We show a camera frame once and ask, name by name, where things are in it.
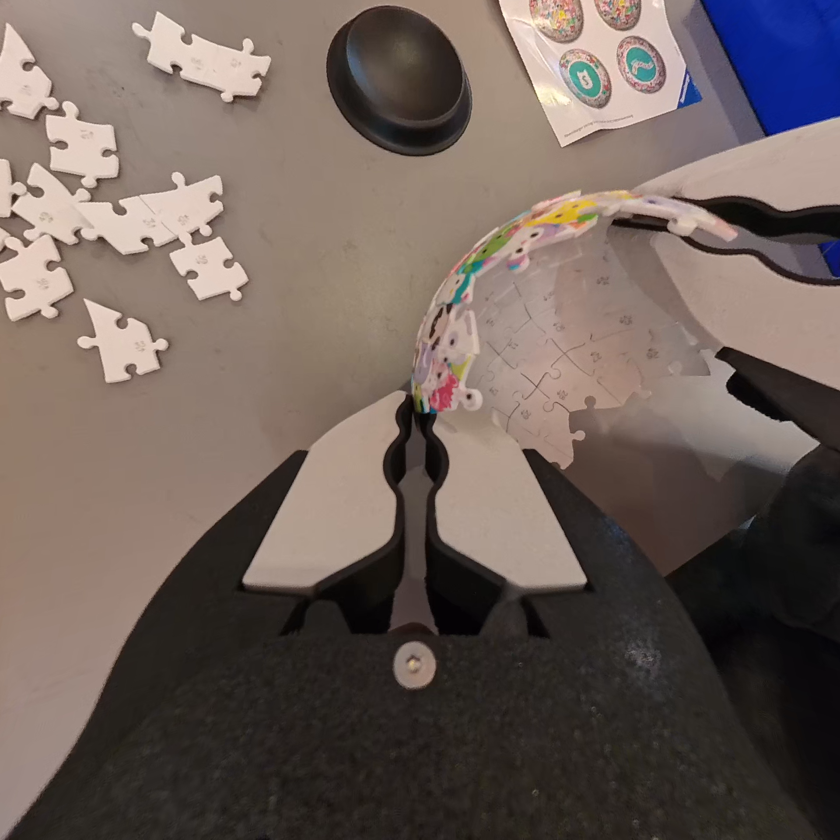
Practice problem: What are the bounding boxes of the partly built colourful puzzle ball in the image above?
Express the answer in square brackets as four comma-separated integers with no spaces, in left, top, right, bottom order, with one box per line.
[412,189,739,470]

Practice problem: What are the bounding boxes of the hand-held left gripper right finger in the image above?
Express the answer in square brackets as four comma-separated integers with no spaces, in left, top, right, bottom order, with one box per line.
[420,410,588,592]

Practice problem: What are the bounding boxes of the black round puzzle stand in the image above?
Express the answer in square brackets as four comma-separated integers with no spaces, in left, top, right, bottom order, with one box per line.
[326,7,473,156]

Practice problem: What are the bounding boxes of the printed sticker sheet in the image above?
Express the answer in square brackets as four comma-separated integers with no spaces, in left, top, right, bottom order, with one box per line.
[499,0,703,148]

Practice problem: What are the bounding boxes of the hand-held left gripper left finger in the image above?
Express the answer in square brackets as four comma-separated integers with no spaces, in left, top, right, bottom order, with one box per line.
[241,390,406,595]

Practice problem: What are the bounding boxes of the group of white puzzle pieces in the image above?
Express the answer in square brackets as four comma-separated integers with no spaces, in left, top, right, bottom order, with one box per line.
[0,12,272,385]

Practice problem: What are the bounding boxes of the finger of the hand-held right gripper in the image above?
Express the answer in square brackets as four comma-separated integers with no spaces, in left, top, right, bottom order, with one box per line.
[633,118,840,247]
[650,233,840,376]

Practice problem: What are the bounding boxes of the blue plastic bin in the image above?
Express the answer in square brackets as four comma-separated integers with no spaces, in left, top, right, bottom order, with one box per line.
[699,0,840,139]

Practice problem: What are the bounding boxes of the person's dark pants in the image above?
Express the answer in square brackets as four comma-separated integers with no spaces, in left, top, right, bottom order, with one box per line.
[663,446,840,840]

